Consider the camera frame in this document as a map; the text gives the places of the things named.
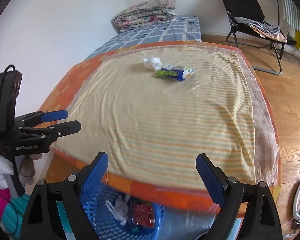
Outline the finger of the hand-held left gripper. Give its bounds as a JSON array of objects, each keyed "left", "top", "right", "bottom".
[
  {"left": 17, "top": 109, "right": 69, "bottom": 128},
  {"left": 18, "top": 120, "right": 82, "bottom": 143}
]

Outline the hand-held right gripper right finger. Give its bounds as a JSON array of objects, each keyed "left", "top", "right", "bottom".
[{"left": 195, "top": 153, "right": 283, "bottom": 240}]

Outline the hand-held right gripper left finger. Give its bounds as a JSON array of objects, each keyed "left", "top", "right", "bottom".
[{"left": 26, "top": 151, "right": 109, "bottom": 240}]

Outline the white plastic bag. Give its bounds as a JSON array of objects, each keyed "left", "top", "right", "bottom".
[{"left": 106, "top": 196, "right": 130, "bottom": 225}]

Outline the blue plastic basket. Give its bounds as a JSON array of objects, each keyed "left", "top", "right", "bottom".
[{"left": 56, "top": 177, "right": 165, "bottom": 240}]

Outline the red packet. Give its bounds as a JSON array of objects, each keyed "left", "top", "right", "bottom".
[{"left": 132, "top": 204, "right": 155, "bottom": 228}]

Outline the beige plush toy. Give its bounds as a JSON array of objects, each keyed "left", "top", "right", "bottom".
[{"left": 19, "top": 152, "right": 42, "bottom": 183}]

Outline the white fluffy cloth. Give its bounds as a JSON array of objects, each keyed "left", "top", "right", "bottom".
[{"left": 0, "top": 155, "right": 13, "bottom": 176}]

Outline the orange flowered bed sheet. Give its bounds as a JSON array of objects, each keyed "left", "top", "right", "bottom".
[{"left": 39, "top": 41, "right": 282, "bottom": 213}]

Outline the clear plastic bag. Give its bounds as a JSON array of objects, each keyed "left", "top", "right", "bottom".
[{"left": 162, "top": 210, "right": 218, "bottom": 240}]

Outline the teal cloth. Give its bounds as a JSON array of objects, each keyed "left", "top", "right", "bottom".
[{"left": 1, "top": 197, "right": 29, "bottom": 238}]

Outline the striped yellow towel blanket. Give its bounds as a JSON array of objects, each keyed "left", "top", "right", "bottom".
[{"left": 52, "top": 45, "right": 280, "bottom": 188}]

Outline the blue and green snack packet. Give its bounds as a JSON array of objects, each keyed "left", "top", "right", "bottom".
[{"left": 155, "top": 64, "right": 195, "bottom": 82}]

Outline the crumpled white tissue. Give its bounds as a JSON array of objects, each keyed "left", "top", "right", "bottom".
[{"left": 143, "top": 54, "right": 163, "bottom": 71}]

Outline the blue plaid bed sheet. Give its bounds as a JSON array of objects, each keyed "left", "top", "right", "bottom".
[{"left": 90, "top": 15, "right": 203, "bottom": 58}]

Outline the folded floral quilt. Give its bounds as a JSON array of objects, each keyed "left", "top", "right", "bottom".
[{"left": 114, "top": 0, "right": 177, "bottom": 29}]

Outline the striped cloth on chair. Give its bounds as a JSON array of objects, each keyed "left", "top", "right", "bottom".
[{"left": 234, "top": 16, "right": 288, "bottom": 43}]

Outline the black folding chair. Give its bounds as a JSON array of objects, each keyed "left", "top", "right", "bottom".
[{"left": 217, "top": 0, "right": 297, "bottom": 75}]

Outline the green striped hanging towel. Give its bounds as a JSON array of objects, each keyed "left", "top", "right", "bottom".
[{"left": 280, "top": 0, "right": 300, "bottom": 33}]

